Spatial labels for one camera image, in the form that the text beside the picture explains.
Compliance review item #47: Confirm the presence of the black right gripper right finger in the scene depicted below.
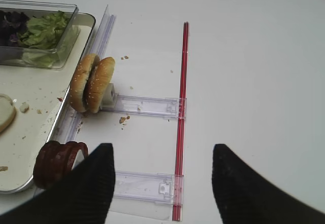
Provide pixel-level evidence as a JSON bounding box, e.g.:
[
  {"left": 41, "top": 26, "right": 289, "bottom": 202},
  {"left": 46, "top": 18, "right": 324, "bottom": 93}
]
[{"left": 212, "top": 144, "right": 324, "bottom": 223}]

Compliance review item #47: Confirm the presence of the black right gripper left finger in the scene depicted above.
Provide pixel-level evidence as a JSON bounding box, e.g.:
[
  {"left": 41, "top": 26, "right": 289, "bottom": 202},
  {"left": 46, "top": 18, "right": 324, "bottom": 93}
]
[{"left": 1, "top": 143, "right": 115, "bottom": 223}]

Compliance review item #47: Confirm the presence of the bun bottom half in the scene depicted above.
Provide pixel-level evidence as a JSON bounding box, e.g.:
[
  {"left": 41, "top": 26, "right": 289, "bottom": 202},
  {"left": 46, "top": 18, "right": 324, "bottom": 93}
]
[{"left": 0, "top": 93, "right": 16, "bottom": 132}]

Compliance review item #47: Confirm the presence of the stack of meat patties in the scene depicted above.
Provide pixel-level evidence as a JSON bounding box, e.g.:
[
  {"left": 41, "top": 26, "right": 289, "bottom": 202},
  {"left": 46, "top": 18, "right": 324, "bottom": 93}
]
[{"left": 33, "top": 141, "right": 88, "bottom": 189}]

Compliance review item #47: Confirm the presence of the shredded green lettuce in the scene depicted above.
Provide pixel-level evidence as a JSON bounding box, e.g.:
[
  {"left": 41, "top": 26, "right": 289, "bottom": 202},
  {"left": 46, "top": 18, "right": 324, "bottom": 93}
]
[{"left": 18, "top": 11, "right": 79, "bottom": 68}]

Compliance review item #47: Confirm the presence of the clear patty feeder track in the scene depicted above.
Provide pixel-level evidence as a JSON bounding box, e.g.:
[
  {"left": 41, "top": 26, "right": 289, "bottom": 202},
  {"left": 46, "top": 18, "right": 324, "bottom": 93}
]
[{"left": 114, "top": 171, "right": 183, "bottom": 206}]

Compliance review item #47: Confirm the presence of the white sesame bun pusher block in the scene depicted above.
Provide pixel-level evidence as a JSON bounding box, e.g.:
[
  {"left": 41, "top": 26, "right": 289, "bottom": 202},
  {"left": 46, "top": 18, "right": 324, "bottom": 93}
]
[{"left": 101, "top": 83, "right": 118, "bottom": 109}]

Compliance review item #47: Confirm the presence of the white rectangular metal tray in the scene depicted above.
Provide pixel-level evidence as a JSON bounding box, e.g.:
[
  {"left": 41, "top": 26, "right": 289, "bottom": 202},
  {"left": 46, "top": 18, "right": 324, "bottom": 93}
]
[{"left": 1, "top": 13, "right": 96, "bottom": 194}]

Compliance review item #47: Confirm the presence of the clear sesame bun feeder track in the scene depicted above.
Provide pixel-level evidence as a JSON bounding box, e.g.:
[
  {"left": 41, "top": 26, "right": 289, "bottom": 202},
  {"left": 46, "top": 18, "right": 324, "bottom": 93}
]
[{"left": 100, "top": 94, "right": 179, "bottom": 119}]

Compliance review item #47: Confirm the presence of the sesame bun top rear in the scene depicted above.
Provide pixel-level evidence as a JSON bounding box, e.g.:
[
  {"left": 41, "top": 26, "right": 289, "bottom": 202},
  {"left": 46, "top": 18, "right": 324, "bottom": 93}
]
[{"left": 85, "top": 57, "right": 115, "bottom": 113}]

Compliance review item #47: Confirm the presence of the sesame bun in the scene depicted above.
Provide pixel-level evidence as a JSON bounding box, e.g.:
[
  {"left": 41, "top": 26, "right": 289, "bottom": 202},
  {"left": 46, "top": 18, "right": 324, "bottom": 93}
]
[
  {"left": 85, "top": 57, "right": 115, "bottom": 113},
  {"left": 69, "top": 53, "right": 100, "bottom": 113}
]

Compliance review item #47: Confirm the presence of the sesame bun top front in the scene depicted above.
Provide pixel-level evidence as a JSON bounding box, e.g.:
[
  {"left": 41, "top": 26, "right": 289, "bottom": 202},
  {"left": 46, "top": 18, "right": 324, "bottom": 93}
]
[{"left": 69, "top": 53, "right": 100, "bottom": 113}]

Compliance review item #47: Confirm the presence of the clear plastic salad box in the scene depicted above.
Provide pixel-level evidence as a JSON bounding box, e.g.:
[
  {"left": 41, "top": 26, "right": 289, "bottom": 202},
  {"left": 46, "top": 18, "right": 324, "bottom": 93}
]
[{"left": 1, "top": 0, "right": 80, "bottom": 69}]

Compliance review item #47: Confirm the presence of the shredded purple cabbage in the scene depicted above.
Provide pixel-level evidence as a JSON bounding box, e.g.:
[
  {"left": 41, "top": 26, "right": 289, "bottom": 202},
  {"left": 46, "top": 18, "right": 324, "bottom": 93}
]
[{"left": 1, "top": 10, "right": 29, "bottom": 47}]

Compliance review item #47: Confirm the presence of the right red guide rail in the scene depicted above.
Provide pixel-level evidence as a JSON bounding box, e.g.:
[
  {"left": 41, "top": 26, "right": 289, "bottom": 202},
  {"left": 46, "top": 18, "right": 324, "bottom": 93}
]
[{"left": 172, "top": 21, "right": 189, "bottom": 221}]

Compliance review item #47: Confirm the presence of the clear right tray divider rail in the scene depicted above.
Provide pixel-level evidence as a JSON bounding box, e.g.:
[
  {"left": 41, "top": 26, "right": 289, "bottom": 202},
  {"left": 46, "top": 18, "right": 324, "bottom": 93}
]
[{"left": 50, "top": 7, "right": 116, "bottom": 143}]

